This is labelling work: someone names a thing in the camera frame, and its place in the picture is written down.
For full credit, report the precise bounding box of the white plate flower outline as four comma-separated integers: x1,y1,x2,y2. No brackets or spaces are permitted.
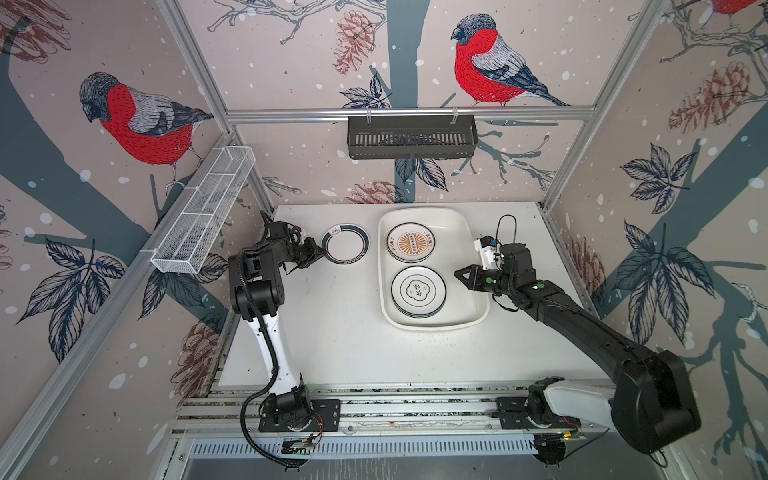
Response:
390,266,447,319

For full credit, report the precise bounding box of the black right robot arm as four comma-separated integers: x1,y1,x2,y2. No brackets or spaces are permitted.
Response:
454,243,702,454

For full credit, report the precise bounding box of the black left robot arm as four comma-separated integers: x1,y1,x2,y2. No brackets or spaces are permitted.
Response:
228,214,325,431

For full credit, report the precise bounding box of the white plastic bin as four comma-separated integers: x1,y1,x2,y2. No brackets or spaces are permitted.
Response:
376,207,490,332

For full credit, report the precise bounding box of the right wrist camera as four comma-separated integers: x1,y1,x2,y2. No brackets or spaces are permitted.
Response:
474,235,499,270

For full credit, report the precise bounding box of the white mesh wall shelf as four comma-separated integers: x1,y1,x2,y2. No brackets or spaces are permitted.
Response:
151,146,255,274

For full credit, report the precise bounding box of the black hanging wire basket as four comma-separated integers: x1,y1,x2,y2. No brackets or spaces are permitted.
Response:
347,115,478,160

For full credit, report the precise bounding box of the horizontal aluminium frame bar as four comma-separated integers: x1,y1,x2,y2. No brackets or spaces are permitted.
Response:
225,106,597,125

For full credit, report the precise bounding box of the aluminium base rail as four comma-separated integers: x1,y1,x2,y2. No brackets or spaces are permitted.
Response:
171,387,607,460

